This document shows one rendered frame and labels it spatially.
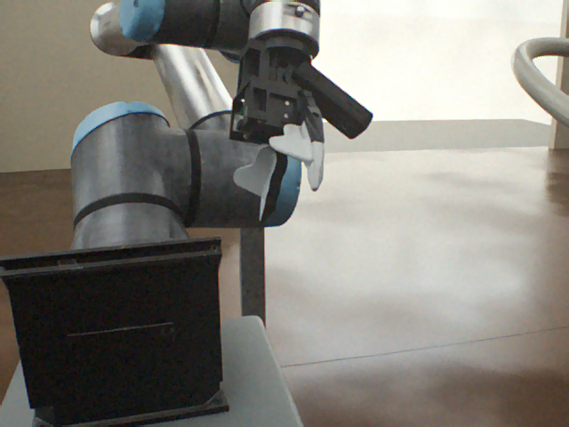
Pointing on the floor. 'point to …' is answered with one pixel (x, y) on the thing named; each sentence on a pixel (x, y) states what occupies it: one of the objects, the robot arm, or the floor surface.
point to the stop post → (252, 272)
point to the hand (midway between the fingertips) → (292, 210)
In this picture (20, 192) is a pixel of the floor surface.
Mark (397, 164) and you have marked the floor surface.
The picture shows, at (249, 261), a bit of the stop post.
